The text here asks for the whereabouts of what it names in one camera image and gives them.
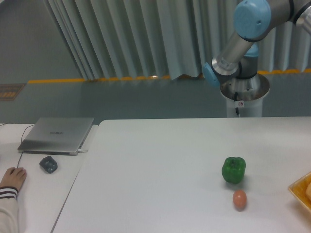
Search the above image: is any person's hand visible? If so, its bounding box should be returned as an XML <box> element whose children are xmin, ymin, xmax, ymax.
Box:
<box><xmin>0</xmin><ymin>167</ymin><xmax>27</xmax><ymax>192</ymax></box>

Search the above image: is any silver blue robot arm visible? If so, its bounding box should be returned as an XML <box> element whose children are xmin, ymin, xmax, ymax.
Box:
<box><xmin>202</xmin><ymin>0</ymin><xmax>311</xmax><ymax>86</ymax></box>

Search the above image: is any white striped sleeve forearm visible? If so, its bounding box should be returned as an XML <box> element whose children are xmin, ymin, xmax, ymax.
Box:
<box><xmin>0</xmin><ymin>186</ymin><xmax>18</xmax><ymax>233</ymax></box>

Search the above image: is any green bell pepper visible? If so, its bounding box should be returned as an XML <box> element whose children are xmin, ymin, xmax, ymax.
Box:
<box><xmin>222</xmin><ymin>157</ymin><xmax>246</xmax><ymax>184</ymax></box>

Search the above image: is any black small device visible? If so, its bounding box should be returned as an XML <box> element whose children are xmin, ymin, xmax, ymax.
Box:
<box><xmin>39</xmin><ymin>156</ymin><xmax>58</xmax><ymax>174</ymax></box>

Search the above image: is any silver laptop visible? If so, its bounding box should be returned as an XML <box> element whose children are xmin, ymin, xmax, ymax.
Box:
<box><xmin>17</xmin><ymin>117</ymin><xmax>94</xmax><ymax>155</ymax></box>

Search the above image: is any pale green curtain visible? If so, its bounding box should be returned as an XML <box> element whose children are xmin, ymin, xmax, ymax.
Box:
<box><xmin>44</xmin><ymin>0</ymin><xmax>311</xmax><ymax>81</ymax></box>

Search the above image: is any brown egg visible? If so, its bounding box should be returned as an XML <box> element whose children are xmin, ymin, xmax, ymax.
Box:
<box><xmin>233</xmin><ymin>190</ymin><xmax>247</xmax><ymax>209</ymax></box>

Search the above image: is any yellow tray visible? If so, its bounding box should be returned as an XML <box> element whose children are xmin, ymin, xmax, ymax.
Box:
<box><xmin>288</xmin><ymin>172</ymin><xmax>311</xmax><ymax>212</ymax></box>

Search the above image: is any black mouse cable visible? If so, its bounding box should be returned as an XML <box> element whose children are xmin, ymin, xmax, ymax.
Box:
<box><xmin>16</xmin><ymin>123</ymin><xmax>36</xmax><ymax>168</ymax></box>

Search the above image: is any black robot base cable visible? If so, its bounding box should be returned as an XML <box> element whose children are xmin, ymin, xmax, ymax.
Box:
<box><xmin>234</xmin><ymin>91</ymin><xmax>242</xmax><ymax>118</ymax></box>

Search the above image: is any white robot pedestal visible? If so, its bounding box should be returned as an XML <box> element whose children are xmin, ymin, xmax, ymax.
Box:
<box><xmin>220</xmin><ymin>74</ymin><xmax>270</xmax><ymax>118</ymax></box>

